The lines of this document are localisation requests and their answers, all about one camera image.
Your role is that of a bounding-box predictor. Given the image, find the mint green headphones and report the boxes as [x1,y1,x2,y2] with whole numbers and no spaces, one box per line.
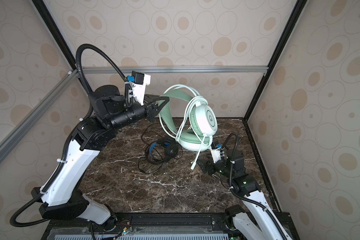
[159,84,218,170]

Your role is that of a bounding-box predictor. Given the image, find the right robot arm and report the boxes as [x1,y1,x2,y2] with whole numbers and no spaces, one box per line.
[198,133,292,240]

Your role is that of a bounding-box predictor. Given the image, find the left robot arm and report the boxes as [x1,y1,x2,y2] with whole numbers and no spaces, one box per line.
[10,44,169,230]

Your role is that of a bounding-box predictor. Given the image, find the black headphones blue accents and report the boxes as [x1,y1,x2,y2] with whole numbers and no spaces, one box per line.
[145,138,180,165]

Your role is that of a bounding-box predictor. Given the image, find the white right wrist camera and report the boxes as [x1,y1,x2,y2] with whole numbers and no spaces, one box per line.
[209,141,224,164]

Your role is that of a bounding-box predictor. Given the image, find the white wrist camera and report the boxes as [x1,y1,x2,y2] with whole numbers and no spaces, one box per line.
[125,71,151,106]
[209,141,224,164]

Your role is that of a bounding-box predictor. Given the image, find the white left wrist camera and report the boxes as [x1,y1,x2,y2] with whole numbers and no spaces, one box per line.
[125,71,151,106]

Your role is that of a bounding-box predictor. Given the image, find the black headphone cable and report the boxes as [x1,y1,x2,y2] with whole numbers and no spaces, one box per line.
[136,122,184,175]

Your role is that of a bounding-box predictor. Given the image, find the aluminium frame rail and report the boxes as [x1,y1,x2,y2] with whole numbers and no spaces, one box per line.
[81,65,270,75]

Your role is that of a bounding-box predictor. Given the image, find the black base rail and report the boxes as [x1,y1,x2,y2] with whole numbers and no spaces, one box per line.
[42,213,246,240]

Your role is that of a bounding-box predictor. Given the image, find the black frame corner post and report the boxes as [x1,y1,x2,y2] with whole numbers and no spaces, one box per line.
[31,0,76,70]

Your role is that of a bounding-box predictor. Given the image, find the aluminium left side rail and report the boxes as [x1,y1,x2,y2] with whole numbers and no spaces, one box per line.
[0,70,78,164]

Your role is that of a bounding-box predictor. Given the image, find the black right corner post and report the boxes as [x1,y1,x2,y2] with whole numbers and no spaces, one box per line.
[243,0,308,124]

